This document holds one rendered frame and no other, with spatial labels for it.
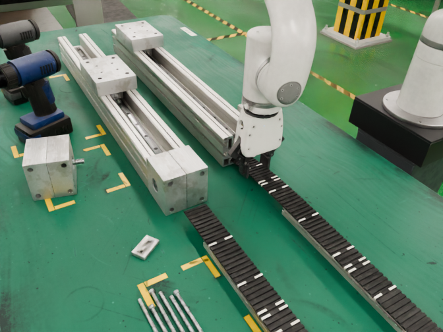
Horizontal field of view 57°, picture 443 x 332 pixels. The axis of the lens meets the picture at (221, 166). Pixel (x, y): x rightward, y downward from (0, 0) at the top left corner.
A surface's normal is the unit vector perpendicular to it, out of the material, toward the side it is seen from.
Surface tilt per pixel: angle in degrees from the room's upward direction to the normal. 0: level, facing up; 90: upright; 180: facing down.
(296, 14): 43
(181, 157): 0
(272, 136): 90
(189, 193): 90
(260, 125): 86
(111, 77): 0
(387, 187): 0
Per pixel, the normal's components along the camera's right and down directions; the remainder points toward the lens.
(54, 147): 0.04, -0.79
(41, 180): 0.28, 0.59
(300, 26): 0.33, -0.02
